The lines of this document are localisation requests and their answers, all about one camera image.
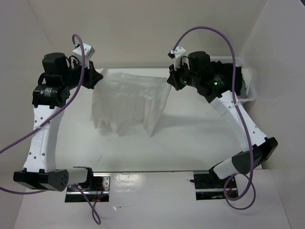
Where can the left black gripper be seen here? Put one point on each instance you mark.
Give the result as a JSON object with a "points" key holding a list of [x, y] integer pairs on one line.
{"points": [[93, 76]]}

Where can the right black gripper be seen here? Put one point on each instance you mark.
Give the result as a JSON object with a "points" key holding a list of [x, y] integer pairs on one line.
{"points": [[173, 78]]}

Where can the white pleated skirt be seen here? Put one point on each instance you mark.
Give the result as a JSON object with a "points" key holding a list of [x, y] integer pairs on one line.
{"points": [[121, 100]]}

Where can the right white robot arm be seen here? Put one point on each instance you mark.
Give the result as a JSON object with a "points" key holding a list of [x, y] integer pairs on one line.
{"points": [[250, 137]]}

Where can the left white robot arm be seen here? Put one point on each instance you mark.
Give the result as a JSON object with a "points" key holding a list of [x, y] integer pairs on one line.
{"points": [[39, 171]]}

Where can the black skirt in basket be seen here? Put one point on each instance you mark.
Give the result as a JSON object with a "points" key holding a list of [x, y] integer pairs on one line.
{"points": [[226, 69]]}

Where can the white plastic laundry basket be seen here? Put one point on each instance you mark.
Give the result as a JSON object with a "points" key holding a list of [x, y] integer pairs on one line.
{"points": [[252, 92]]}

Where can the white garment in basket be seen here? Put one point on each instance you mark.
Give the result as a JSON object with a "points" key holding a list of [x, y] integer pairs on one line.
{"points": [[247, 78]]}

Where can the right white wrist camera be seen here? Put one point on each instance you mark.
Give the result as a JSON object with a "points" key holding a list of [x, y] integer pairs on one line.
{"points": [[176, 55]]}

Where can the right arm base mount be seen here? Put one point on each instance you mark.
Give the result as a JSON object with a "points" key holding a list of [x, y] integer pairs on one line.
{"points": [[207, 187]]}

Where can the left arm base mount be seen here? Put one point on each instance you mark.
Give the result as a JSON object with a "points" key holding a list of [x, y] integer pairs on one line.
{"points": [[98, 190]]}

